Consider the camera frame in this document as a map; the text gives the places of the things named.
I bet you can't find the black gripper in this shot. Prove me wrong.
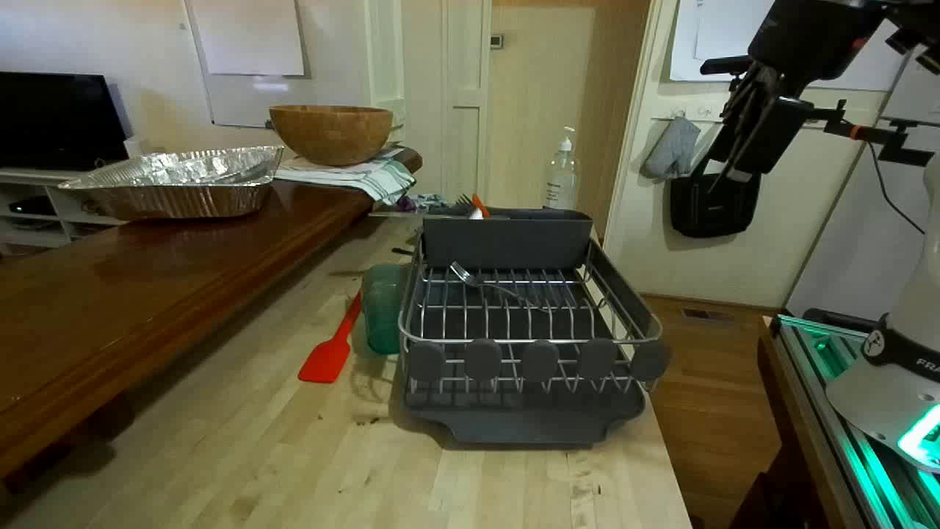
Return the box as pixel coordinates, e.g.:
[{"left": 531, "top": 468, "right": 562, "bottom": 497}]
[{"left": 704, "top": 58, "right": 817, "bottom": 190}]

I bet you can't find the grey dish rack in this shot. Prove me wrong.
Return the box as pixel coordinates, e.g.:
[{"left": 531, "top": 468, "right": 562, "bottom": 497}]
[{"left": 394, "top": 205, "right": 676, "bottom": 453}]

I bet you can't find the black tote bag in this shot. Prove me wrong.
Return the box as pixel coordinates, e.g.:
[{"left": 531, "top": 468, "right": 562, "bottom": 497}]
[{"left": 666, "top": 158, "right": 764, "bottom": 242}]

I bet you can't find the grey oven mitt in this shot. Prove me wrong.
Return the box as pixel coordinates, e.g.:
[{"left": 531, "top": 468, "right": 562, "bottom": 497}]
[{"left": 638, "top": 112, "right": 704, "bottom": 182}]

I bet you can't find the silver fork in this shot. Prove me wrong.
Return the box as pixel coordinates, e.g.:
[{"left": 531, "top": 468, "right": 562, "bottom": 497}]
[{"left": 447, "top": 258, "right": 535, "bottom": 309}]

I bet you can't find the striped dish towel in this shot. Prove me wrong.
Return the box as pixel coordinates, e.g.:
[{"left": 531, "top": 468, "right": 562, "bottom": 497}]
[{"left": 274, "top": 146, "right": 421, "bottom": 209}]

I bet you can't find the green plastic cup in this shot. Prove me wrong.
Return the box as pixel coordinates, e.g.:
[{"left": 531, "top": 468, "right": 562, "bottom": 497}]
[{"left": 362, "top": 262, "right": 413, "bottom": 358}]

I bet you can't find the wooden bowl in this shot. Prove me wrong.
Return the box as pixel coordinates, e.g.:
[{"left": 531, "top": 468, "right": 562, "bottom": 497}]
[{"left": 265, "top": 102, "right": 399, "bottom": 167}]

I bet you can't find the red silicone spatula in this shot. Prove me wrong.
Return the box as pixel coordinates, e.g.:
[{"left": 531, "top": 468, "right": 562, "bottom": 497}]
[{"left": 296, "top": 292, "right": 366, "bottom": 389}]

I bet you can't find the aluminium foil tray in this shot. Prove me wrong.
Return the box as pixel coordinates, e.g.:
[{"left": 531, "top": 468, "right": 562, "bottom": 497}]
[{"left": 55, "top": 143, "right": 288, "bottom": 223}]

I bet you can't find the brown wooden table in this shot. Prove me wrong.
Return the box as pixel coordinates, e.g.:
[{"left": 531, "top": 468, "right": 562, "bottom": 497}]
[{"left": 0, "top": 143, "right": 425, "bottom": 484}]

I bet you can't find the black monitor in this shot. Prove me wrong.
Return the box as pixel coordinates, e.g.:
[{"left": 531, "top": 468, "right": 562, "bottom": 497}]
[{"left": 0, "top": 67, "right": 134, "bottom": 177}]

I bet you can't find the white shelf unit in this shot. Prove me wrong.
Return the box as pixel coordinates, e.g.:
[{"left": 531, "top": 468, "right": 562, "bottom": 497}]
[{"left": 0, "top": 164, "right": 128, "bottom": 249}]

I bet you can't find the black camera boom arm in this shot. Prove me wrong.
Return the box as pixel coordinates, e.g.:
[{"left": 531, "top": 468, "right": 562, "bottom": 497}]
[{"left": 697, "top": 52, "right": 940, "bottom": 171}]

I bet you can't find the wall whiteboard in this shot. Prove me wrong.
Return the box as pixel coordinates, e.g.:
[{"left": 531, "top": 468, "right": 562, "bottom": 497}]
[{"left": 666, "top": 0, "right": 779, "bottom": 86}]

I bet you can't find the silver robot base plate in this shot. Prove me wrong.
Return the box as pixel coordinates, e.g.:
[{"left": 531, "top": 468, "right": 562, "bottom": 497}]
[{"left": 822, "top": 353, "right": 940, "bottom": 478}]

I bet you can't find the aluminium robot stand frame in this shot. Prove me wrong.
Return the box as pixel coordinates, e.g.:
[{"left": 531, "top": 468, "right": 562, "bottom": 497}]
[{"left": 758, "top": 309, "right": 940, "bottom": 529}]

